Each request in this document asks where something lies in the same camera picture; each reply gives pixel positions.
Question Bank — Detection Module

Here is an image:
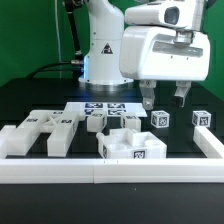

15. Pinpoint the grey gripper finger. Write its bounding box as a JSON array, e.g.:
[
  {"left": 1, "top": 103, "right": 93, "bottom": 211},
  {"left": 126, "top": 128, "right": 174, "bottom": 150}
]
[
  {"left": 172, "top": 81, "right": 191, "bottom": 107},
  {"left": 139, "top": 80, "right": 156, "bottom": 110}
]

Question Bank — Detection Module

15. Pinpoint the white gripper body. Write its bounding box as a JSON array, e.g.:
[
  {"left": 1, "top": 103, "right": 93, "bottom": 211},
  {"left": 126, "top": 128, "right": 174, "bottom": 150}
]
[{"left": 119, "top": 26, "right": 210, "bottom": 81}]

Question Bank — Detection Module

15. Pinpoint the white chair seat part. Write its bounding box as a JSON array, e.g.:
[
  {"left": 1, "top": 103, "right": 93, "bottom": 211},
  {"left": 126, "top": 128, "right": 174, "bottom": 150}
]
[{"left": 96, "top": 128, "right": 167, "bottom": 159}]

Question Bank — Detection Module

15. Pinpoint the white chair back frame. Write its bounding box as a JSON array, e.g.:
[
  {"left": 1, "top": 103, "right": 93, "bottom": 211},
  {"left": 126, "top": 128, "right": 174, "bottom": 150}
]
[{"left": 6, "top": 110, "right": 85, "bottom": 157}]

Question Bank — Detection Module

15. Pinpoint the black cable bundle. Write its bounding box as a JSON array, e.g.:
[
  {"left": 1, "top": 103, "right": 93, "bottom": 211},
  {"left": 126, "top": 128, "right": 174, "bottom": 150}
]
[{"left": 25, "top": 0, "right": 84, "bottom": 80}]

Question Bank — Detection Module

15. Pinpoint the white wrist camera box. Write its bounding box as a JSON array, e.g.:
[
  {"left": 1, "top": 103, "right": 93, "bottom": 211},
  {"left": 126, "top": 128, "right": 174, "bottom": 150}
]
[{"left": 125, "top": 1, "right": 202, "bottom": 31}]

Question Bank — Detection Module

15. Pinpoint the white marker sheet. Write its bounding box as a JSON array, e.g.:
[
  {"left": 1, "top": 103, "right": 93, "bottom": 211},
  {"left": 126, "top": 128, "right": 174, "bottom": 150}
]
[{"left": 64, "top": 102, "right": 147, "bottom": 117}]

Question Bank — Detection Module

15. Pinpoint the white U-shaped fence frame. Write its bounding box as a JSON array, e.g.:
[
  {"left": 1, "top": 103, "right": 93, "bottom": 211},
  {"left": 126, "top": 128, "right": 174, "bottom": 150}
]
[{"left": 0, "top": 125, "right": 224, "bottom": 184}]

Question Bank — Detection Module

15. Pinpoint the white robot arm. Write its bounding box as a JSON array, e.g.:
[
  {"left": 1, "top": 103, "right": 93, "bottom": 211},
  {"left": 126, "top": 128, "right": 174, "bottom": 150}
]
[{"left": 79, "top": 0, "right": 217, "bottom": 110}]

